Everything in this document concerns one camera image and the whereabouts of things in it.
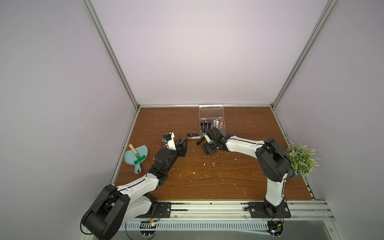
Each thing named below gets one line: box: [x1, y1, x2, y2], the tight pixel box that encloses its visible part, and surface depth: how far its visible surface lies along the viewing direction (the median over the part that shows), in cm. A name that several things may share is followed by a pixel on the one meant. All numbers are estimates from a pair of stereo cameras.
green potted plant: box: [285, 141, 321, 178], surface depth 74 cm
